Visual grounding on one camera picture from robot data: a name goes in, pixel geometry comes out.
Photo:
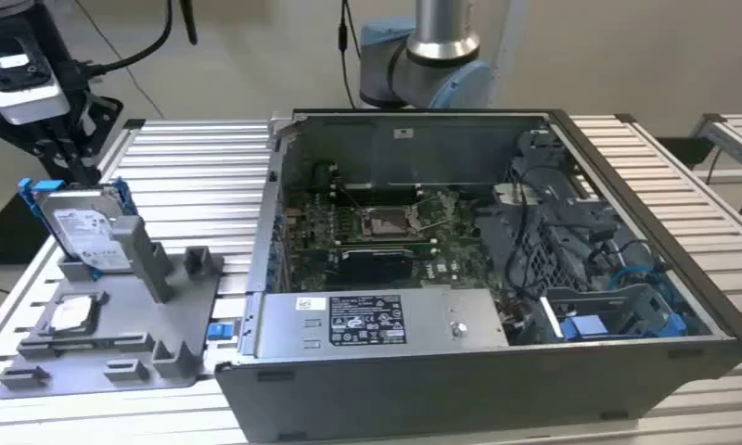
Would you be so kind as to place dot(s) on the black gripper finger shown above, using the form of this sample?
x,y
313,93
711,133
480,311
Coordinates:
x,y
50,150
106,116

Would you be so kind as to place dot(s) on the hard disk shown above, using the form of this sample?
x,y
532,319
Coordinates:
x,y
83,227

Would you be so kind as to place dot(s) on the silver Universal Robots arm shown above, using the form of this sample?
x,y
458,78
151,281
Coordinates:
x,y
439,28

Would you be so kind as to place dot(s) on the disk bay with blue latch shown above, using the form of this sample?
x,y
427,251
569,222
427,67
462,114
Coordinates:
x,y
585,326

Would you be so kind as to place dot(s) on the black stand base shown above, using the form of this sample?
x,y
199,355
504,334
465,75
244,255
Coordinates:
x,y
5,241

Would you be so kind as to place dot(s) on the black antenna stick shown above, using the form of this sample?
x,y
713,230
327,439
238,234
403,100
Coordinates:
x,y
188,23

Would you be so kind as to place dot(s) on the silver CPU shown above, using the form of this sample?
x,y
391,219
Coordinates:
x,y
78,315

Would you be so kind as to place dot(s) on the grey parts rack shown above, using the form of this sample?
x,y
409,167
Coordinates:
x,y
130,324

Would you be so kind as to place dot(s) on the thin metal locking lever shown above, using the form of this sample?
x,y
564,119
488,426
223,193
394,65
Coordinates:
x,y
353,195

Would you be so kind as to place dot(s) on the black RAM slot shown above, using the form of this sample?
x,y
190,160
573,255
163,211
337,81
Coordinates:
x,y
381,190
383,244
383,239
381,185

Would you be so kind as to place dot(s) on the blue case latch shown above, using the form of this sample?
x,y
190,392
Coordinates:
x,y
219,332

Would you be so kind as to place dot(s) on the CPU socket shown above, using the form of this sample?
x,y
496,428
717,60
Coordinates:
x,y
383,225

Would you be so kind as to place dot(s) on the black graphics card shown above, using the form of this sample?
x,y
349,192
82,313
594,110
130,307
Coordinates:
x,y
374,268

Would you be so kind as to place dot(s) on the silver power supply unit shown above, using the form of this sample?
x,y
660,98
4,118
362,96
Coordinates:
x,y
297,334

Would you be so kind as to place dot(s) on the green motherboard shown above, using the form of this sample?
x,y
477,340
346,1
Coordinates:
x,y
452,259

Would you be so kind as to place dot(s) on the grey metal drive cage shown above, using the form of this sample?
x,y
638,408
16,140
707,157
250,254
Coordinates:
x,y
562,218

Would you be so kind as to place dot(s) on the black open PC case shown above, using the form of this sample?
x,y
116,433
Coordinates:
x,y
409,398

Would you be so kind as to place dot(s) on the black box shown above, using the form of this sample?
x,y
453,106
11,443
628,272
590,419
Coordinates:
x,y
687,153

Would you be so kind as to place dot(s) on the aluminium slat side table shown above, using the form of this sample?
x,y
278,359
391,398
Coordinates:
x,y
739,134

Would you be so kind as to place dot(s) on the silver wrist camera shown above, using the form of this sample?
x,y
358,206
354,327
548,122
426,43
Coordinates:
x,y
31,97

